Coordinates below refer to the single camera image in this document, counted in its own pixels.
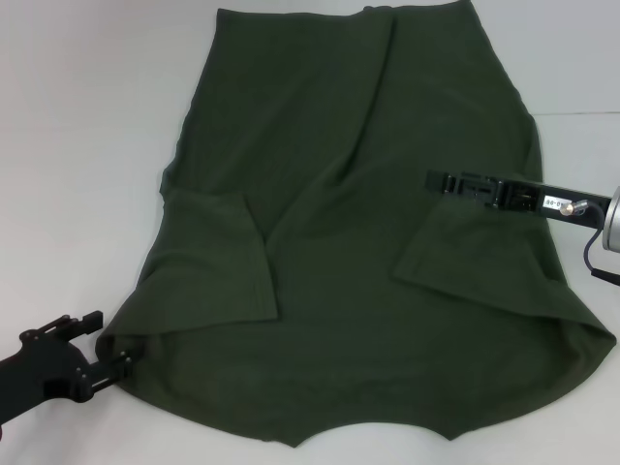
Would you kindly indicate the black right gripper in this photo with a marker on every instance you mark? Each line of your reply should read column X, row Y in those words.
column 533, row 196

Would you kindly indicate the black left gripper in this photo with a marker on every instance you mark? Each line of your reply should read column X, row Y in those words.
column 43, row 368

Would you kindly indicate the dark green t-shirt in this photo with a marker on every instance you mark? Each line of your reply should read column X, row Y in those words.
column 339, row 218

